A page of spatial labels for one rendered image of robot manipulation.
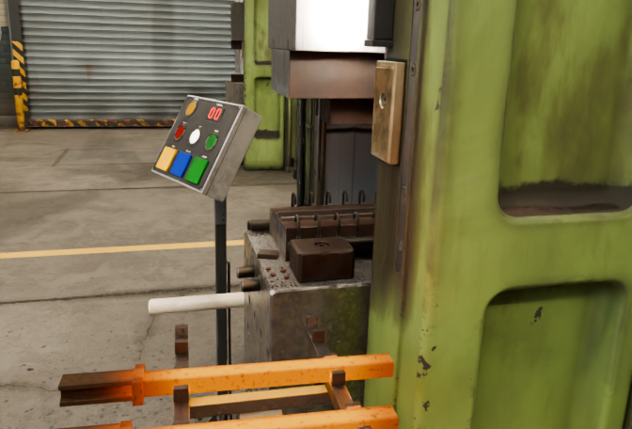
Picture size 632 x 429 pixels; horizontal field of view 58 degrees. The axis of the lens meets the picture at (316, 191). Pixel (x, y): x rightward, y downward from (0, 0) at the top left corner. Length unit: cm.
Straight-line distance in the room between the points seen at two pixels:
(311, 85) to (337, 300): 44
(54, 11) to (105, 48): 83
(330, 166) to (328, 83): 36
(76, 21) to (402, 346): 856
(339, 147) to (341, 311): 50
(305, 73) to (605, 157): 58
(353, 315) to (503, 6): 66
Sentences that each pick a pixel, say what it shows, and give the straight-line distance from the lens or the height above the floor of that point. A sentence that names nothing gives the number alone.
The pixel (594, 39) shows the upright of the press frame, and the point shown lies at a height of 140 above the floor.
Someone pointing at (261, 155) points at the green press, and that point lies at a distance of 626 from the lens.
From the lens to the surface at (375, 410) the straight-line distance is 75.
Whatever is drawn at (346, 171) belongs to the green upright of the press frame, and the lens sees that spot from 153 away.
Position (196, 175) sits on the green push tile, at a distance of 170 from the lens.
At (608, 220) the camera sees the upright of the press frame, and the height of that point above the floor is 111.
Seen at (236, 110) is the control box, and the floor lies 118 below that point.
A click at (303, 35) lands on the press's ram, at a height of 139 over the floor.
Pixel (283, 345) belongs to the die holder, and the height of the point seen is 79.
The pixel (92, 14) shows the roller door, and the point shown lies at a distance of 928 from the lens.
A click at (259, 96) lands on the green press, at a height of 80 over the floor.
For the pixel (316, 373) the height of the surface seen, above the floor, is 94.
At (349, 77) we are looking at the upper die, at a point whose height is 131.
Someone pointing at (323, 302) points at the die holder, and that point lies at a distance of 116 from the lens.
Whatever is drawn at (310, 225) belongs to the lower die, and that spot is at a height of 99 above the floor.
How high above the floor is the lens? 138
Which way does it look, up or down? 15 degrees down
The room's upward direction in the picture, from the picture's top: 2 degrees clockwise
